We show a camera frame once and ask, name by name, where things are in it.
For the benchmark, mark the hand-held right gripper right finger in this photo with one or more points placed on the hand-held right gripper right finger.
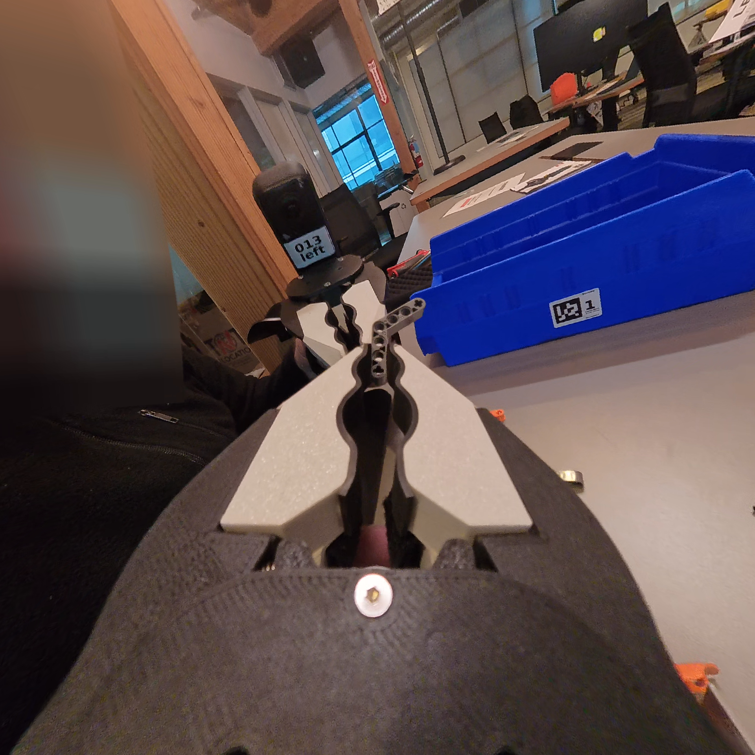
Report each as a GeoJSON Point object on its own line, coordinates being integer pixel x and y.
{"type": "Point", "coordinates": [466, 466]}

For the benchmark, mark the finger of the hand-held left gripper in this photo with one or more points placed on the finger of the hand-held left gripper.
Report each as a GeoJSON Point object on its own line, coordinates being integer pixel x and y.
{"type": "Point", "coordinates": [315, 333]}
{"type": "Point", "coordinates": [368, 306]}

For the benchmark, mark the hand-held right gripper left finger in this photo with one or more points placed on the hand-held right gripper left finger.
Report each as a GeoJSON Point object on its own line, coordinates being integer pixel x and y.
{"type": "Point", "coordinates": [295, 466]}

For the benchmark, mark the grey bent toy beam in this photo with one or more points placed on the grey bent toy beam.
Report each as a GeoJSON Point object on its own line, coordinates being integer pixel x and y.
{"type": "Point", "coordinates": [377, 339]}

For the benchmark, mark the person's left forearm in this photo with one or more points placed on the person's left forearm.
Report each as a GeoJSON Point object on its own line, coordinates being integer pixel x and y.
{"type": "Point", "coordinates": [248, 389]}

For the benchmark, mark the large paned window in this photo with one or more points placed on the large paned window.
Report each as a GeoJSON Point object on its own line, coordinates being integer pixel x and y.
{"type": "Point", "coordinates": [354, 141]}

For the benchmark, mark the wide wooden pillar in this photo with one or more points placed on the wide wooden pillar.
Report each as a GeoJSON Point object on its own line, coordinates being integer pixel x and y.
{"type": "Point", "coordinates": [194, 177]}

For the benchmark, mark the blue plastic bin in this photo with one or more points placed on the blue plastic bin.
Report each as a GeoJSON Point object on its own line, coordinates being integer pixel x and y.
{"type": "Point", "coordinates": [501, 318]}

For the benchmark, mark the red fire extinguisher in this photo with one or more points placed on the red fire extinguisher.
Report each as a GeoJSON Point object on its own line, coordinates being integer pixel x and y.
{"type": "Point", "coordinates": [416, 153]}

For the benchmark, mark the wooden edged desk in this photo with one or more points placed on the wooden edged desk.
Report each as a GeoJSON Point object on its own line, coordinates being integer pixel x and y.
{"type": "Point", "coordinates": [472, 168]}

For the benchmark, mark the grey orange toy robot head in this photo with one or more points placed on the grey orange toy robot head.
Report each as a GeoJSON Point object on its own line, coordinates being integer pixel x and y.
{"type": "Point", "coordinates": [696, 678]}

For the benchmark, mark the black computer monitor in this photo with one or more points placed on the black computer monitor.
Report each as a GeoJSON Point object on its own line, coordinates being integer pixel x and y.
{"type": "Point", "coordinates": [578, 41]}

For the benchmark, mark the tall black office chair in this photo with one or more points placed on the tall black office chair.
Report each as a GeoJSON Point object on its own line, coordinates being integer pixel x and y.
{"type": "Point", "coordinates": [666, 71]}

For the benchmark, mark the black wall speaker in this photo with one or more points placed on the black wall speaker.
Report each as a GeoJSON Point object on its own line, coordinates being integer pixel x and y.
{"type": "Point", "coordinates": [301, 62]}

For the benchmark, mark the slim wooden post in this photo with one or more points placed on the slim wooden post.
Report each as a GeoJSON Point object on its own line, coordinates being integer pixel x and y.
{"type": "Point", "coordinates": [360, 35]}

